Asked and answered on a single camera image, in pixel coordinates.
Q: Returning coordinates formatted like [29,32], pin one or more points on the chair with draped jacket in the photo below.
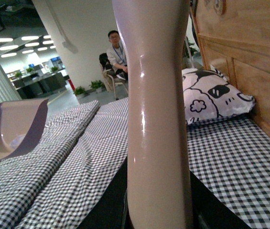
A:
[110,78]

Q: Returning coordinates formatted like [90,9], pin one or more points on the beige hand brush black bristles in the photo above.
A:
[159,187]

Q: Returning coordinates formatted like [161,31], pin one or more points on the white floor lamp pole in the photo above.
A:
[189,52]

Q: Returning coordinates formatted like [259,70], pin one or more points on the black white checkered bedsheet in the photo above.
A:
[231,156]

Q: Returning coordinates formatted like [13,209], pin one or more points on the seated man in glasses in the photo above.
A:
[117,56]

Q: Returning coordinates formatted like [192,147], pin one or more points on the potted plant by column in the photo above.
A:
[97,85]
[80,92]

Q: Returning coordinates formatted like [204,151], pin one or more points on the beige plastic dustpan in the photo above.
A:
[21,126]

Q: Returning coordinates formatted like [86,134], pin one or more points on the black white cartoon pillow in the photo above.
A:
[209,96]

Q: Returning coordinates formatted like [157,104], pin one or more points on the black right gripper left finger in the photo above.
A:
[112,209]

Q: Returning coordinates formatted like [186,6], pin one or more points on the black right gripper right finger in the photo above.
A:
[209,212]

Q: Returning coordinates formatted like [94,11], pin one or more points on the wooden headboard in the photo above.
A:
[234,37]

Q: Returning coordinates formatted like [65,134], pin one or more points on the folded checkered blanket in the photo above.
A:
[22,178]

